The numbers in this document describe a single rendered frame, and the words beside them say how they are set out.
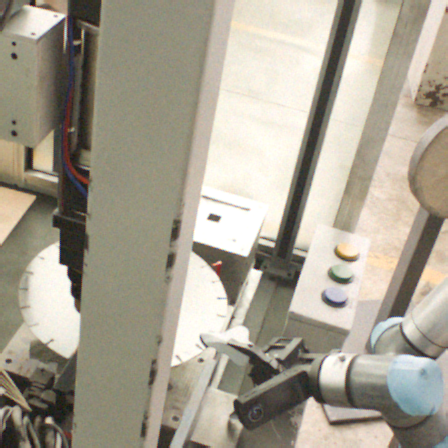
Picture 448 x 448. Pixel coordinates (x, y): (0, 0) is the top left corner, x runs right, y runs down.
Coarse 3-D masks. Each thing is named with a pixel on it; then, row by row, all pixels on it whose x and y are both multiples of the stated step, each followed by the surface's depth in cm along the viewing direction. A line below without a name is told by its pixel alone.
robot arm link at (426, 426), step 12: (432, 420) 107; (444, 420) 109; (396, 432) 109; (408, 432) 107; (420, 432) 107; (432, 432) 108; (444, 432) 109; (408, 444) 109; (420, 444) 109; (432, 444) 109; (444, 444) 110
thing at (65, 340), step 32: (192, 256) 136; (32, 288) 125; (64, 288) 126; (192, 288) 130; (32, 320) 119; (64, 320) 120; (192, 320) 124; (224, 320) 125; (64, 352) 115; (192, 352) 119
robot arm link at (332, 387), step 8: (328, 360) 110; (336, 360) 110; (344, 360) 109; (320, 368) 110; (328, 368) 109; (336, 368) 108; (344, 368) 107; (320, 376) 109; (328, 376) 108; (336, 376) 108; (344, 376) 107; (320, 384) 109; (328, 384) 108; (336, 384) 107; (344, 384) 107; (320, 392) 110; (328, 392) 108; (336, 392) 108; (344, 392) 107; (328, 400) 109; (336, 400) 108; (344, 400) 107; (352, 408) 109
